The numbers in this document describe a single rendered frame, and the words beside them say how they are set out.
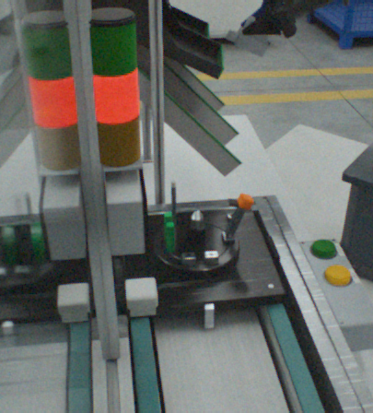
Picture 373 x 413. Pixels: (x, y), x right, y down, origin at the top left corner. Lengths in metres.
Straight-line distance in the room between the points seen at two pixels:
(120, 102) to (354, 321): 0.49
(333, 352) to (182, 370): 0.21
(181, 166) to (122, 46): 0.88
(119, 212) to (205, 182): 0.77
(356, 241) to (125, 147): 0.60
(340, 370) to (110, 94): 0.48
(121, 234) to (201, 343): 0.32
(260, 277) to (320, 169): 0.58
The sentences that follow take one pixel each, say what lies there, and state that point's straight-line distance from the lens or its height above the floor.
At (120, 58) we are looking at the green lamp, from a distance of 0.58.
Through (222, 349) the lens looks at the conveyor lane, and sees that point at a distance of 0.89.
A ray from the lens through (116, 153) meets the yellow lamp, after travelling 0.62.
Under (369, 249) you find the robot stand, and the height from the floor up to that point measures 0.92.
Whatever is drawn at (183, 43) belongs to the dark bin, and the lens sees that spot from 1.13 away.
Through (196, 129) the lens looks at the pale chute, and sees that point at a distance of 1.09.
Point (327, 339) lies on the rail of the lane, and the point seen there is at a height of 0.95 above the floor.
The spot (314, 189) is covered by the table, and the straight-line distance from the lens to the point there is 1.38.
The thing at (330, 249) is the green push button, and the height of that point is 0.97.
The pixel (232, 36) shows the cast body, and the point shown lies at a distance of 1.24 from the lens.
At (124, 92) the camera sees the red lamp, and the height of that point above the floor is 1.34.
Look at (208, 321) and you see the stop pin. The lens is 0.90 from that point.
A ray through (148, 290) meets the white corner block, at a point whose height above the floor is 0.99.
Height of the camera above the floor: 1.57
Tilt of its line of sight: 33 degrees down
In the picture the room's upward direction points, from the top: straight up
